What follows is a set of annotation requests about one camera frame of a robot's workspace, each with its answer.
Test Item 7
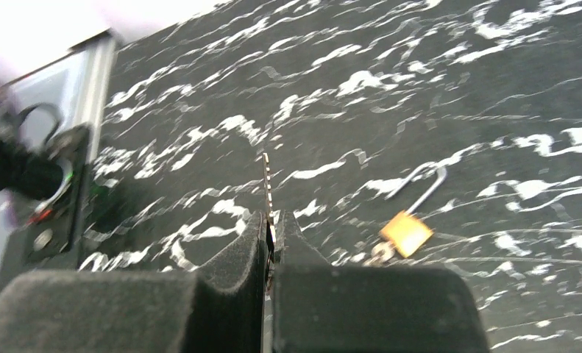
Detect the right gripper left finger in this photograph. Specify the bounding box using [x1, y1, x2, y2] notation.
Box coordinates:
[0, 212, 267, 352]

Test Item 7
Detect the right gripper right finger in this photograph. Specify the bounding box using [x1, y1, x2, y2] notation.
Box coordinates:
[273, 211, 489, 352]

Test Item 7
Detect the large brass padlock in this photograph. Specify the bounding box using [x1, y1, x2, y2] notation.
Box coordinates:
[365, 162, 447, 265]

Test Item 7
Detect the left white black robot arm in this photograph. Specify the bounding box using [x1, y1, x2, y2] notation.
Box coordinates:
[0, 83, 73, 225]

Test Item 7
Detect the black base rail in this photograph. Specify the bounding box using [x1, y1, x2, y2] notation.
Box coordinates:
[0, 32, 118, 290]

